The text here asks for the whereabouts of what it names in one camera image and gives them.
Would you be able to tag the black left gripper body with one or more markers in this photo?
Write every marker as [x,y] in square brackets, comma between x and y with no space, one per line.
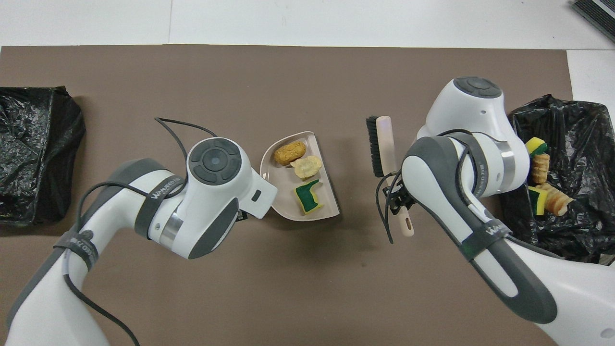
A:
[242,216]

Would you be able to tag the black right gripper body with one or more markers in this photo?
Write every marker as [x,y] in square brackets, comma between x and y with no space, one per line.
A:
[404,196]

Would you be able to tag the beige plastic dustpan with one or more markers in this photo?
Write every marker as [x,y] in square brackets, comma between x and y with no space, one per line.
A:
[288,202]

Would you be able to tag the beige hand brush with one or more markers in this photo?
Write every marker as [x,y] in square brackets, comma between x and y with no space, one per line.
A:
[387,144]

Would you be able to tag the notched yellow sponge piece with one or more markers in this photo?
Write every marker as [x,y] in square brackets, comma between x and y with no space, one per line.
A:
[308,197]

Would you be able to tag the brown oval bread roll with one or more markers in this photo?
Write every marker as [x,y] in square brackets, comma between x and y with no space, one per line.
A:
[289,152]

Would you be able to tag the pale yellow bread chunk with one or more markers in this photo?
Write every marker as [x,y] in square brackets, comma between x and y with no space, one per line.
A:
[306,166]

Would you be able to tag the beige croissant piece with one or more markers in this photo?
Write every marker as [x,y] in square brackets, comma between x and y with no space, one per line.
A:
[559,201]
[541,169]

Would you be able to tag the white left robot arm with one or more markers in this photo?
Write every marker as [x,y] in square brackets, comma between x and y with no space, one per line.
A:
[202,202]

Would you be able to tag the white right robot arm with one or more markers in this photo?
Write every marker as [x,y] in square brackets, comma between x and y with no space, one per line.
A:
[480,192]

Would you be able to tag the open bin with black bag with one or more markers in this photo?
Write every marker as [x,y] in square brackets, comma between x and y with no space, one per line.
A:
[584,144]

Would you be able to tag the bin covered by black bag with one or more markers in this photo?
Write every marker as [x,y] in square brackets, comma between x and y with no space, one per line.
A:
[33,158]

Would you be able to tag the brown table mat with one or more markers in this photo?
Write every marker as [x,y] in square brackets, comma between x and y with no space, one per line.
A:
[192,86]

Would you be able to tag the grey ribbed device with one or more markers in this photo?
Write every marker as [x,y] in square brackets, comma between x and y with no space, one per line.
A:
[596,14]

